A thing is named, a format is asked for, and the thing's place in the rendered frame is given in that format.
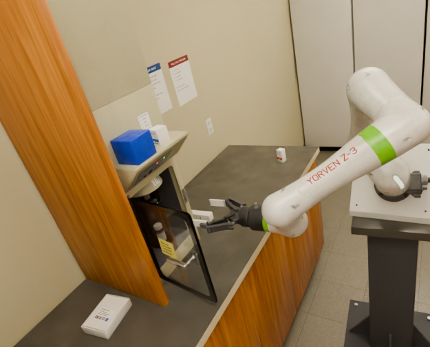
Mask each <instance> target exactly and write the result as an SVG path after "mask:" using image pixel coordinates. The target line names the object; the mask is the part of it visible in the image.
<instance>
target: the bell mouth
mask: <svg viewBox="0 0 430 347"><path fill-rule="evenodd" d="M161 184H162V179H161V177H160V176H159V175H158V176H156V177H155V178H154V179H153V180H152V181H151V182H149V183H148V184H147V185H145V186H144V187H143V188H141V190H139V191H138V192H137V193H136V194H134V195H133V198H137V197H141V196H145V195H147V194H149V193H151V192H153V191H155V190H156V189H157V188H158V187H159V186H160V185H161Z"/></svg>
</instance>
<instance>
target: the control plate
mask: <svg viewBox="0 0 430 347"><path fill-rule="evenodd" d="M171 151H172V150H171ZM171 151H169V152H168V153H166V154H165V155H163V157H161V158H160V159H159V160H157V161H156V162H154V163H153V164H152V165H151V166H149V167H148V168H146V169H145V170H144V171H143V172H141V173H140V175H139V176H138V179H137V180H136V183H135V185H134V186H133V187H135V186H136V185H137V184H138V183H139V182H141V181H142V180H144V179H145V178H144V176H145V175H147V176H148V174H149V172H150V171H151V170H152V172H154V171H155V170H156V169H157V168H158V167H160V166H161V165H163V164H164V163H163V161H164V162H166V160H167V158H168V157H169V155H170V153H171ZM157 162H158V163H157ZM159 164H160V166H158V165H159ZM155 167H156V169H155ZM152 172H151V173H152ZM151 173H150V174H151ZM150 174H149V175H150ZM147 176H146V177H147ZM139 179H140V181H139Z"/></svg>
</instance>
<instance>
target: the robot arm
mask: <svg viewBox="0 0 430 347"><path fill-rule="evenodd" d="M346 94H347V99H348V102H349V105H350V115H351V124H350V133H349V136H348V138H347V142H346V144H345V145H344V146H343V147H342V148H340V149H339V150H338V151H337V152H336V153H335V154H333V155H332V156H331V157H329V158H328V159H327V160H326V161H324V162H323V163H321V164H320V165H319V166H318V167H316V168H315V169H313V170H312V171H310V172H309V173H307V174H306V175H304V176H303V177H301V178H300V179H298V180H296V181H294V182H293V183H291V184H290V185H288V186H286V187H284V188H282V189H280V190H278V191H276V192H274V193H272V194H270V195H269V196H268V197H267V198H266V199H265V200H264V201H263V204H262V205H260V204H257V203H256V202H255V203H254V205H253V206H251V207H248V206H247V205H246V203H245V202H241V201H239V200H236V199H234V198H232V197H228V199H225V200H216V199H209V202H210V205H211V206H217V207H226V206H227V207H228V208H229V209H230V213H229V214H228V215H225V216H224V217H223V218H220V219H218V220H214V221H212V222H209V221H207V220H195V219H193V224H194V226H195V227H201V228H205V229H206V230H207V232H208V233H214V232H218V231H225V230H233V229H234V225H235V224H240V225H241V226H242V227H250V229H251V230H254V231H265V232H271V233H278V234H280V235H284V236H286V237H289V238H295V237H298V236H300V235H301V234H302V233H304V231H305V230H306V229H307V226H308V217H307V215H306V211H308V210H309V209H311V208H312V207H313V206H314V205H316V204H317V203H319V202H320V201H322V200H323V199H324V198H326V197H328V196H329V195H331V194H332V193H334V192H335V191H337V190H339V189H340V188H342V187H344V186H345V185H347V184H349V183H351V182H353V181H355V180H356V179H358V178H360V177H362V176H364V175H366V174H367V175H368V176H369V177H370V179H371V180H372V181H373V182H374V188H375V191H376V193H377V194H378V195H379V196H380V197H381V198H382V199H383V200H386V201H389V202H399V201H401V200H404V199H405V198H407V197H408V196H409V195H410V194H411V195H412V196H413V197H415V198H421V194H422V192H423V190H427V187H423V185H427V184H428V182H430V177H428V176H427V175H421V173H420V171H413V172H412V173H410V170H409V167H408V165H407V163H406V162H405V161H404V160H403V159H402V158H400V157H399V156H401V155H403V154H404V153H406V152H407V151H409V150H410V149H413V148H414V147H415V146H417V145H419V144H420V143H422V142H423V141H424V140H426V139H427V137H428V136H429V134H430V113H429V112H428V111H427V110H426V109H425V108H424V107H423V106H421V105H419V104H418V103H417V102H415V101H414V100H413V99H411V98H410V97H408V96H407V95H406V94H405V93H404V92H403V91H402V90H401V89H400V88H399V87H398V86H397V85H396V84H395V83H394V82H393V81H392V80H391V79H390V77H389V76H388V75H387V74H386V73H385V72H384V71H383V70H381V69H379V68H377V67H365V68H363V69H360V70H358V71H357V72H355V73H354V74H353V75H352V76H351V77H350V79H349V81H348V82H347V86H346ZM237 207H239V208H237ZM227 218H228V220H229V222H228V220H227Z"/></svg>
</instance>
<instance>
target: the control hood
mask: <svg viewBox="0 0 430 347"><path fill-rule="evenodd" d="M168 133H169V138H170V141H168V142H166V143H164V144H163V145H155V148H156V151H157V153H156V154H154V155H153V156H152V157H150V158H149V159H147V160H146V161H144V162H143V163H142V164H141V165H120V164H118V165H116V166H115V169H116V172H117V174H118V177H119V179H120V182H121V184H122V187H123V189H124V191H125V193H127V192H128V191H130V190H131V189H133V186H134V185H135V183H136V180H137V179H138V176H139V175H140V173H141V172H143V171H144V170H145V169H146V168H148V167H149V166H151V165H152V164H153V163H154V162H156V161H157V160H159V159H160V158H161V157H163V155H165V154H166V153H168V152H169V151H171V150H172V151H171V153H170V155H169V157H168V158H167V160H166V161H168V160H169V159H170V158H172V157H173V156H174V155H176V154H177V153H178V152H179V150H180V148H181V146H182V145H183V143H184V141H185V140H186V138H187V136H188V134H189V132H188V131H174V132H168Z"/></svg>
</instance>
